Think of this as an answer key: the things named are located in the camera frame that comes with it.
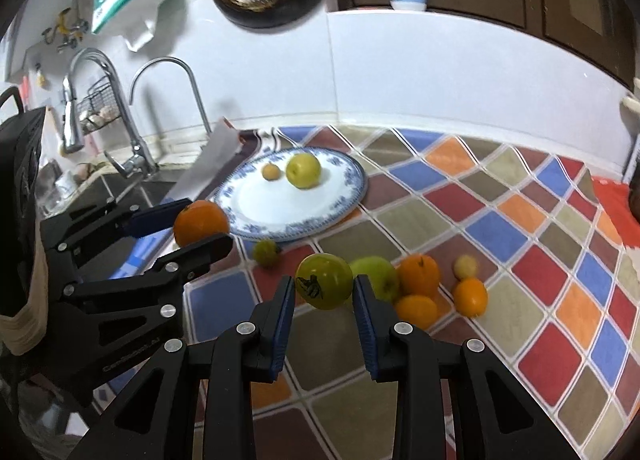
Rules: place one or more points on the chrome gooseneck faucet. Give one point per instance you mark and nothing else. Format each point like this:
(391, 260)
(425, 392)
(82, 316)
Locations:
(196, 86)

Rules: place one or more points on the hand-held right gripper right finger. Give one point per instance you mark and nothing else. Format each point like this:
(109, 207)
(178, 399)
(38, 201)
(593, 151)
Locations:
(363, 332)

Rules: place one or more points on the yellow wall hooks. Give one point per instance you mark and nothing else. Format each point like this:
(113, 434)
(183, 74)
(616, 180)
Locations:
(67, 23)

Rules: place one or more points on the small green fruit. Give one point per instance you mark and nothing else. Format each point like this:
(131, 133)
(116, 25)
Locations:
(265, 253)

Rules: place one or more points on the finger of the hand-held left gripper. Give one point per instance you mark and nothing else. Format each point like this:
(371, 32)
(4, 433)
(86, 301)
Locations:
(155, 217)
(200, 252)

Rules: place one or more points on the white folded paper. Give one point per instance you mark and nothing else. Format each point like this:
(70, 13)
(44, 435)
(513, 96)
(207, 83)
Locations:
(207, 160)

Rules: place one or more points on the yellow-green apple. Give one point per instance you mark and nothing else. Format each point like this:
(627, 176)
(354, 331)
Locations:
(303, 170)

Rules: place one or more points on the small orange kumquat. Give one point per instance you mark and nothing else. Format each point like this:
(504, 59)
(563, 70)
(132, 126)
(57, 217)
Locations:
(271, 172)

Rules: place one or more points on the large orange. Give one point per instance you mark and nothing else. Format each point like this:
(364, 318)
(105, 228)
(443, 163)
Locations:
(201, 222)

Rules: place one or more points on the chrome pull-down faucet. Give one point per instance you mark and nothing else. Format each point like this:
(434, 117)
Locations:
(136, 146)

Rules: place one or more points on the small yellow fruit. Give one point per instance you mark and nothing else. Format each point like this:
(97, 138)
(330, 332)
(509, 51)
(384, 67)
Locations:
(466, 266)

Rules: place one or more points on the blue and white plate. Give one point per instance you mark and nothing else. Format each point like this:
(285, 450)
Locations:
(280, 212)

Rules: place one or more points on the kitchen sink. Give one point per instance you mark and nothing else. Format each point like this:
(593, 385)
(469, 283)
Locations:
(125, 190)

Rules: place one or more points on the green tomato with black sticker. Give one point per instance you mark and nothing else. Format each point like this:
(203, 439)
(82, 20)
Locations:
(327, 280)

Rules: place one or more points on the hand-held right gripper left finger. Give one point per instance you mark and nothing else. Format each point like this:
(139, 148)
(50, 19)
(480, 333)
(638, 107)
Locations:
(282, 327)

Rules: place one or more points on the green apple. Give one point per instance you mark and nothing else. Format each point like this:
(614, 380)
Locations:
(379, 275)

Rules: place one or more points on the colourful checkered tablecloth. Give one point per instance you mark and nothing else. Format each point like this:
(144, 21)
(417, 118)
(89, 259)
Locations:
(500, 240)

